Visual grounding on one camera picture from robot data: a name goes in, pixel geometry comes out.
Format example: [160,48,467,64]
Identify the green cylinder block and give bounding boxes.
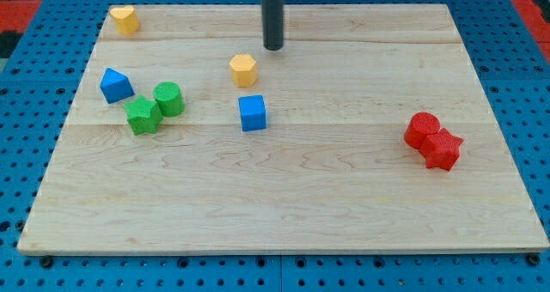
[153,82,185,117]

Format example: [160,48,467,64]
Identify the yellow heart block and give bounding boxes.
[109,5,140,35]

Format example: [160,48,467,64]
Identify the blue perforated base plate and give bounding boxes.
[1,0,549,291]

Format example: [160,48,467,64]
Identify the blue triangular prism block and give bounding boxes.
[100,68,135,104]

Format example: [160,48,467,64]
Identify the red star block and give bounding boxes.
[419,128,464,171]

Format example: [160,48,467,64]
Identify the blue cube block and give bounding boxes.
[238,94,266,131]

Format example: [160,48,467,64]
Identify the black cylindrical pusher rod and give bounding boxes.
[261,0,284,51]

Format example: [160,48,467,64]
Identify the red cylinder block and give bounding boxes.
[404,112,441,149]

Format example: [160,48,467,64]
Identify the green star block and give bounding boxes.
[123,95,163,135]

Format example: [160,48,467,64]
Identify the light wooden board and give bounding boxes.
[18,4,549,256]

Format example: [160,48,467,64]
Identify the yellow hexagon block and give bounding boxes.
[229,54,258,88]

